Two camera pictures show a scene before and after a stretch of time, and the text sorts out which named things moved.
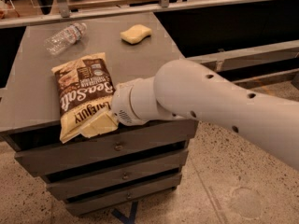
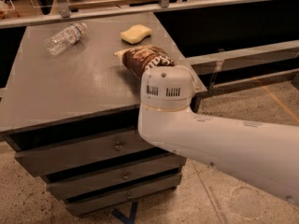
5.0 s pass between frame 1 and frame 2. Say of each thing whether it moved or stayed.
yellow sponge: stayed
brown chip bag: moved
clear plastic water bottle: stayed
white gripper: moved
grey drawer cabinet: stayed
